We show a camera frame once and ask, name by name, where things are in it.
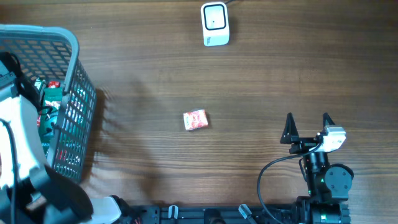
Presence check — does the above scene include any small red snack box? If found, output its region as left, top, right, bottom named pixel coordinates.
left=183, top=110, right=209, bottom=131

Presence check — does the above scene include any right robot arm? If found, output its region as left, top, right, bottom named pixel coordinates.
left=280, top=113, right=354, bottom=223

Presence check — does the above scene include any grey plastic mesh basket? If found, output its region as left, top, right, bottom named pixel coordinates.
left=1, top=24, right=96, bottom=182

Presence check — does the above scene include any red coffee stick sachet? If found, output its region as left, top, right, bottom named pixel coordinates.
left=47, top=81, right=60, bottom=88

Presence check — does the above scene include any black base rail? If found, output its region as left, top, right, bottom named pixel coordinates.
left=125, top=203, right=351, bottom=224

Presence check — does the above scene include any green 3M gloves bag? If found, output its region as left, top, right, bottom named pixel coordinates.
left=39, top=88, right=63, bottom=156

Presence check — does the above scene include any green battery pack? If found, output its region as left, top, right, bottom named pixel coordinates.
left=34, top=78, right=47, bottom=97

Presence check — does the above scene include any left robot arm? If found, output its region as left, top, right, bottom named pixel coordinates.
left=1, top=52, right=122, bottom=223

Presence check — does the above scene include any black right camera cable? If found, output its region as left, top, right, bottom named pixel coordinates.
left=256, top=141, right=325, bottom=224

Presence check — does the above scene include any white barcode scanner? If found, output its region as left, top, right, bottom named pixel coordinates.
left=200, top=1, right=230, bottom=47

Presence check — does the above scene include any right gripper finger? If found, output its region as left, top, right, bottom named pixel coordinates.
left=323, top=113, right=335, bottom=128
left=280, top=113, right=299, bottom=144

